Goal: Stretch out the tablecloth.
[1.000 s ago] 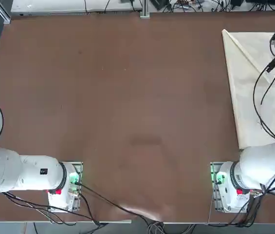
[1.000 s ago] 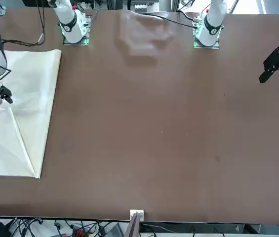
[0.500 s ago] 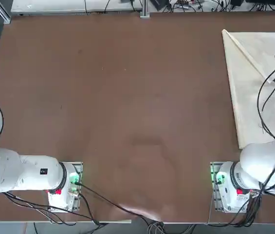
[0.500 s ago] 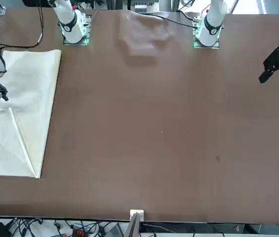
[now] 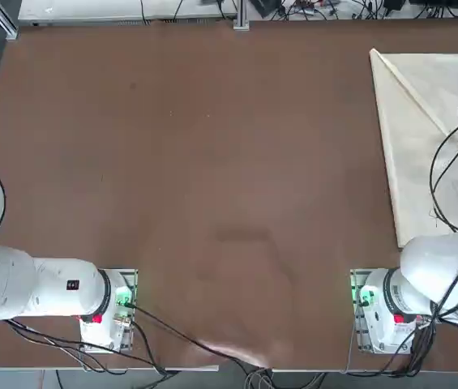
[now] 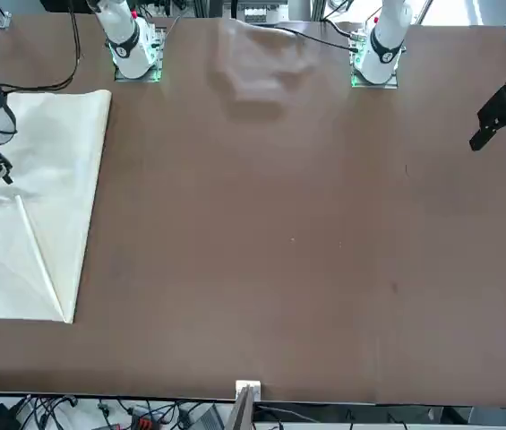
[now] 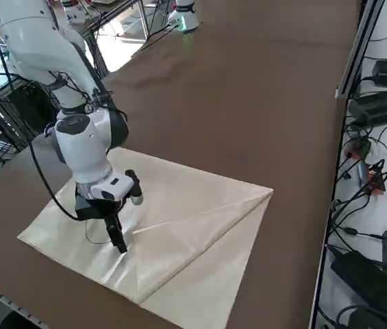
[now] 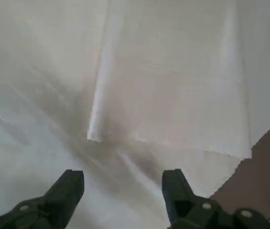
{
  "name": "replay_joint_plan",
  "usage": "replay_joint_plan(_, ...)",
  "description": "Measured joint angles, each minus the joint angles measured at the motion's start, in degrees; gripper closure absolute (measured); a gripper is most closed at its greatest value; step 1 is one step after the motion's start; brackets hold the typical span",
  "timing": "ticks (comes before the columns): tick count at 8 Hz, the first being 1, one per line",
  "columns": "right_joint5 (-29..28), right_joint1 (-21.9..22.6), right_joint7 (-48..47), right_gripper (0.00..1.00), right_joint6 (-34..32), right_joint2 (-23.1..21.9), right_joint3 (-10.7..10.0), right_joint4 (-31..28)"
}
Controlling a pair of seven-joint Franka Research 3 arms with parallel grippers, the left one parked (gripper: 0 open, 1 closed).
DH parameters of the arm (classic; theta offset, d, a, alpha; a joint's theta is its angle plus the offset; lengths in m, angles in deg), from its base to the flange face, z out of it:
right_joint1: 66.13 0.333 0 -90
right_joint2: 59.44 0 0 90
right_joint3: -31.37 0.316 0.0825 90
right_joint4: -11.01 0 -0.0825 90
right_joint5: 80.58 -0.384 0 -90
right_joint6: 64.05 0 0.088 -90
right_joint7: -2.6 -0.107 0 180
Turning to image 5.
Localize cream white tablecloth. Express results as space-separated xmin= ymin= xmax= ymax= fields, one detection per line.
xmin=369 ymin=47 xmax=458 ymax=249

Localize white panel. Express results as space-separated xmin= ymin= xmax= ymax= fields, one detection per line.
xmin=17 ymin=0 xmax=238 ymax=26

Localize black base cable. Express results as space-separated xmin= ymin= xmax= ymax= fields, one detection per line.
xmin=6 ymin=318 xmax=171 ymax=376
xmin=345 ymin=314 xmax=440 ymax=378
xmin=122 ymin=299 xmax=272 ymax=370

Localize short aluminium profile post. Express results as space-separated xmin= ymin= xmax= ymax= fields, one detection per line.
xmin=233 ymin=0 xmax=250 ymax=32

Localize loose grey wires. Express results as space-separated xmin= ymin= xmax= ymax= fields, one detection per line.
xmin=243 ymin=366 xmax=327 ymax=389

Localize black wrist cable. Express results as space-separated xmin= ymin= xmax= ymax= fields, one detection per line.
xmin=429 ymin=121 xmax=458 ymax=234

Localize long aluminium frame profile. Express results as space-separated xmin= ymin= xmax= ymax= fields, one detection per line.
xmin=0 ymin=0 xmax=19 ymax=41

